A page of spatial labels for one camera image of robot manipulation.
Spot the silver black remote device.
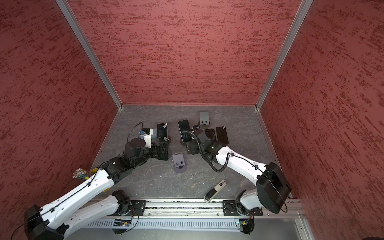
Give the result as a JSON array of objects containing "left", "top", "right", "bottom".
[{"left": 204, "top": 180, "right": 227, "bottom": 203}]

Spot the yellow cup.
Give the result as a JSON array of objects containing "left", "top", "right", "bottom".
[{"left": 90, "top": 168, "right": 111, "bottom": 193}]

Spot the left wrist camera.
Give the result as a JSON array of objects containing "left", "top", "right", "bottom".
[{"left": 140, "top": 128, "right": 156, "bottom": 148}]

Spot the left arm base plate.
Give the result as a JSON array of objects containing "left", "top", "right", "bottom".
[{"left": 111, "top": 200, "right": 147, "bottom": 218}]

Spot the aluminium front rail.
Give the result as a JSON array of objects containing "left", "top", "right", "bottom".
[{"left": 132, "top": 199, "right": 306, "bottom": 219}]

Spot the bundle of coloured pens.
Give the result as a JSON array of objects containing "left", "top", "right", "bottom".
[{"left": 73, "top": 169, "right": 93, "bottom": 180}]

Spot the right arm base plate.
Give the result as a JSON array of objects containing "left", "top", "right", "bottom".
[{"left": 223, "top": 200, "right": 263, "bottom": 217}]

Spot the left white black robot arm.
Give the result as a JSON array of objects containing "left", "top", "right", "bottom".
[{"left": 24, "top": 138, "right": 170, "bottom": 240}]

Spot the grey round stand front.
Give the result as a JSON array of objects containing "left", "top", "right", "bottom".
[{"left": 172, "top": 153, "right": 187, "bottom": 174}]

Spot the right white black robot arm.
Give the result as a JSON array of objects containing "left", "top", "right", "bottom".
[{"left": 181, "top": 130, "right": 292, "bottom": 216}]

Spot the phone with white sticker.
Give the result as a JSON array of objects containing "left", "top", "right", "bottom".
[{"left": 216, "top": 126, "right": 229, "bottom": 145}]

